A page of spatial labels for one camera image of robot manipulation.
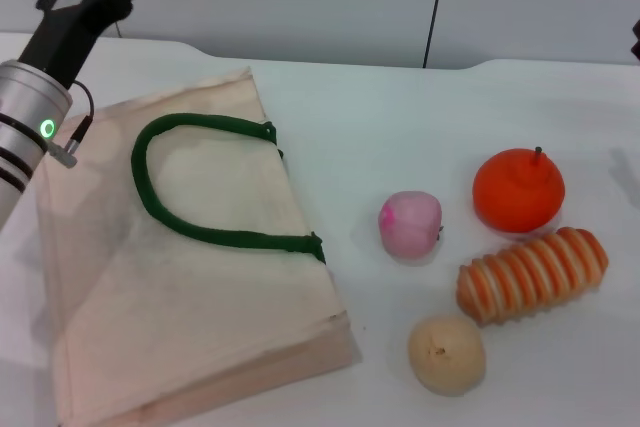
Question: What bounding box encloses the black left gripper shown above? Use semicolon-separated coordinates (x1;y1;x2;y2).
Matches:
18;0;152;89

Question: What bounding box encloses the orange persimmon with stem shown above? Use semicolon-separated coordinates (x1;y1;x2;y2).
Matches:
472;145;567;234

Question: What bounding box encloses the sliced bread loaf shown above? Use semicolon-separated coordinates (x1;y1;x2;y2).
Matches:
455;226;610;328

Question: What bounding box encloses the black arm cable with plug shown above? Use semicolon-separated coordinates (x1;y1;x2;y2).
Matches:
43;78;97;169

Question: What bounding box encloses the cream handbag with green handle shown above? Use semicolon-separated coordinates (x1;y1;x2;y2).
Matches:
34;65;365;427

